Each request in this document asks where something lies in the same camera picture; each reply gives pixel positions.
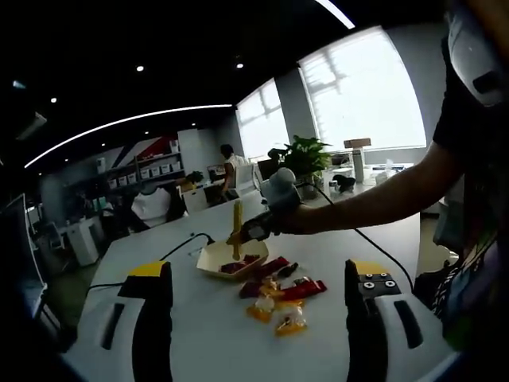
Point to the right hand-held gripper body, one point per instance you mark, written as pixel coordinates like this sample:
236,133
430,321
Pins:
282,187

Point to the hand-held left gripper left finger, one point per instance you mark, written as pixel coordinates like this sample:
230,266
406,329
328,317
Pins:
153,318

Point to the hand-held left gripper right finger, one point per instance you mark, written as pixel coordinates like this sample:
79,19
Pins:
364,318

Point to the long dark red food bar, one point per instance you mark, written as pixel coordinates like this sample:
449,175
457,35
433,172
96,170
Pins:
270,267

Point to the purple food packet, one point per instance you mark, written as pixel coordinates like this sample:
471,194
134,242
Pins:
232,267

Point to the beige paper container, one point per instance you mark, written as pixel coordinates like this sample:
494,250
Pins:
216,256

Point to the pile of food snacks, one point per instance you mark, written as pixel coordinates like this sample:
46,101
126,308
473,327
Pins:
290,294

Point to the person's right hand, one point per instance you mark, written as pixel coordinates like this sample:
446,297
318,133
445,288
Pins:
292,221

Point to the dark flat panel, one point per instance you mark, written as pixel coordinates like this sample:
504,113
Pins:
266,171

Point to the potted green plant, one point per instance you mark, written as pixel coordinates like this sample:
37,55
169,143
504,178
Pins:
308,155

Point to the black rounded object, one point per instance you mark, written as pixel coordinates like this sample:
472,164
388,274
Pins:
344,184

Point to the bright window with blinds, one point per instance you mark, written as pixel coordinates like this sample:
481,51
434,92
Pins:
358,87
262,123

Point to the white drawer cabinet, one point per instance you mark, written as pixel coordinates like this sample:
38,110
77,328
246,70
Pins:
195,201

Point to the small green plant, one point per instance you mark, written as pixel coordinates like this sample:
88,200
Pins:
195,177

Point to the cardboard box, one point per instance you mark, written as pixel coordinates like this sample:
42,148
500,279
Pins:
357,142

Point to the white office desk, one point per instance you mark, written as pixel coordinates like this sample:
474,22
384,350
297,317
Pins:
85,242

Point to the black and white office chair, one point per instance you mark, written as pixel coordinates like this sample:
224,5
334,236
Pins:
153,203

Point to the metal storage shelf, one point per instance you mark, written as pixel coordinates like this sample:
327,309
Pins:
159,175

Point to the row of white storage bins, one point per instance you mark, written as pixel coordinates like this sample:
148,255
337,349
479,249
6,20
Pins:
151,172

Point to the linear ceiling light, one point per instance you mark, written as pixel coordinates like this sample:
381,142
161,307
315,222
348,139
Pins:
342,18
191,107

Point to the grey office chair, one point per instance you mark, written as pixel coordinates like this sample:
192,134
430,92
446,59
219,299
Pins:
447,227

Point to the ceiling track spotlight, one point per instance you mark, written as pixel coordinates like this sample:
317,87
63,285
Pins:
239,65

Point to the open laptop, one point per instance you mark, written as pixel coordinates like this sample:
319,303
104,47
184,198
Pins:
16,238

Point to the person's dark printed shirt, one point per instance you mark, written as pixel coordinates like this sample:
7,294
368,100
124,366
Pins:
477,139

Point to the ceiling air conditioner unit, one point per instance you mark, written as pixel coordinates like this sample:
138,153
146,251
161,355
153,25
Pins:
33,125

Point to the white chest-worn device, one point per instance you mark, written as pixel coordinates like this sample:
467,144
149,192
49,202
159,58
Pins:
469,51

